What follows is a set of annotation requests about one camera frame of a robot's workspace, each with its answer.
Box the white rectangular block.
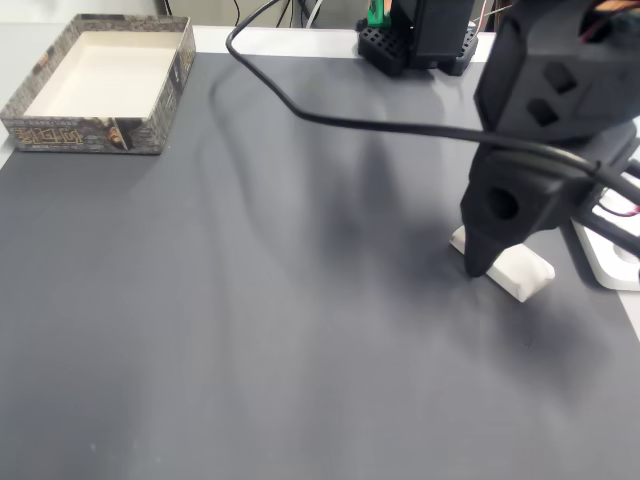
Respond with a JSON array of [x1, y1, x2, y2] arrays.
[[448, 225, 557, 304]]

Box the patterned open cardboard box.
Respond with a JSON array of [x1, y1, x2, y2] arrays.
[[0, 13, 198, 156]]

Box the white plastic holder round holes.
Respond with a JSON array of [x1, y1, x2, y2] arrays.
[[569, 219, 640, 292]]

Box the dark grey table mat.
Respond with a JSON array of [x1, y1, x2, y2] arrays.
[[0, 49, 640, 480]]

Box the green circuit board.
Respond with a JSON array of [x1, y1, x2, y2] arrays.
[[366, 0, 392, 27]]

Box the red white black servo wire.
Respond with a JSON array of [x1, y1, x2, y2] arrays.
[[597, 189, 640, 219]]

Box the thick black camera cable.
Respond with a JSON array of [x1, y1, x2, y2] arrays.
[[225, 0, 640, 211]]

